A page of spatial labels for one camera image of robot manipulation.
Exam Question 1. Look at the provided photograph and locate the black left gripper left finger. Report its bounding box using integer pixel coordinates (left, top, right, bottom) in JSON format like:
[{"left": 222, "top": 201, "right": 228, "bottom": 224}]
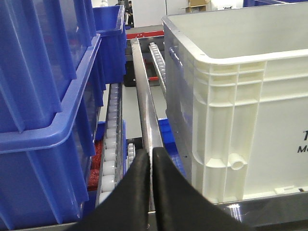
[{"left": 69, "top": 150, "right": 150, "bottom": 231}]

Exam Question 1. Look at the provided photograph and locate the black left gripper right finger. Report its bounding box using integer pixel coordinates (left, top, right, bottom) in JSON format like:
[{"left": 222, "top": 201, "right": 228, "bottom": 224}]
[{"left": 152, "top": 147, "right": 253, "bottom": 231}]

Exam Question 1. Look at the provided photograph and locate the white Totelife plastic bin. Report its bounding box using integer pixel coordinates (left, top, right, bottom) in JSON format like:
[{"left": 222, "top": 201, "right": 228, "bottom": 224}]
[{"left": 163, "top": 2, "right": 308, "bottom": 203}]

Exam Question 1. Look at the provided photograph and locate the blue bin lower centre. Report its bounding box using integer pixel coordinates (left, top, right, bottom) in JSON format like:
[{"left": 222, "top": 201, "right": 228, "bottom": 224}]
[{"left": 158, "top": 118, "right": 186, "bottom": 177}]

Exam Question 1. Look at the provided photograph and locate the blue bin with red parts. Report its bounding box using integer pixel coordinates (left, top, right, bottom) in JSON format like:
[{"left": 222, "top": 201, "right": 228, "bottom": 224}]
[{"left": 83, "top": 122, "right": 127, "bottom": 216}]

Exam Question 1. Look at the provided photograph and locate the blue bin lower stacked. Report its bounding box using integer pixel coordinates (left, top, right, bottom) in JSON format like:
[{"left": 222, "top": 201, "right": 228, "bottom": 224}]
[{"left": 0, "top": 35, "right": 103, "bottom": 231}]

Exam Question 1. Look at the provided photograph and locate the blue bin stacked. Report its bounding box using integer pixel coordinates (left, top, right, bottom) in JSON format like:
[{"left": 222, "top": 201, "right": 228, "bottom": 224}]
[
  {"left": 0, "top": 0, "right": 95, "bottom": 133},
  {"left": 0, "top": 35, "right": 103, "bottom": 231}
]

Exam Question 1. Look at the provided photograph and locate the blue bin upper stacked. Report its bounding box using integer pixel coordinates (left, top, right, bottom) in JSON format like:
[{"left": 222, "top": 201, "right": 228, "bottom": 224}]
[{"left": 0, "top": 0, "right": 95, "bottom": 133}]

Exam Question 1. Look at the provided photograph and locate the blue bin far back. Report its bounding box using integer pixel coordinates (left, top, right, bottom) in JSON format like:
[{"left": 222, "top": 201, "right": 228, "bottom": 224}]
[{"left": 93, "top": 5, "right": 127, "bottom": 84}]

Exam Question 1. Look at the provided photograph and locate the white roller track left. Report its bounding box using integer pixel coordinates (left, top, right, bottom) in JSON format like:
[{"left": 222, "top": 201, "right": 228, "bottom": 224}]
[{"left": 95, "top": 83, "right": 122, "bottom": 206}]

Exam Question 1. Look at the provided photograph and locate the white roller track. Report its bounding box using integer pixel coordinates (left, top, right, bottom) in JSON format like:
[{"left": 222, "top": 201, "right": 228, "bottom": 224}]
[
  {"left": 95, "top": 83, "right": 122, "bottom": 206},
  {"left": 149, "top": 42, "right": 167, "bottom": 98}
]

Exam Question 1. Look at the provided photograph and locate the white roller track centre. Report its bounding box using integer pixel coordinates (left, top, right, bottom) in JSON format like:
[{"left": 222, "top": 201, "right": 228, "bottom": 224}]
[{"left": 149, "top": 42, "right": 167, "bottom": 98}]

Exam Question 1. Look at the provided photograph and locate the cardboard box background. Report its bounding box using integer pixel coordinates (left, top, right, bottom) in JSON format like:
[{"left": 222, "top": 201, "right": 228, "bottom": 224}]
[{"left": 181, "top": 0, "right": 211, "bottom": 13}]

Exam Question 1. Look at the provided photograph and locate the steel shelf divider rail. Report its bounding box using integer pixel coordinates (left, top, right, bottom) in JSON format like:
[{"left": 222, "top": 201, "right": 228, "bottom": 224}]
[{"left": 131, "top": 38, "right": 165, "bottom": 212}]

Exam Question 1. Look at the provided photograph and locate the steel shelf front rail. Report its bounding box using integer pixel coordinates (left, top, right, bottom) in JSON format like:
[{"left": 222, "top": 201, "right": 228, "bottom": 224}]
[{"left": 0, "top": 190, "right": 308, "bottom": 231}]

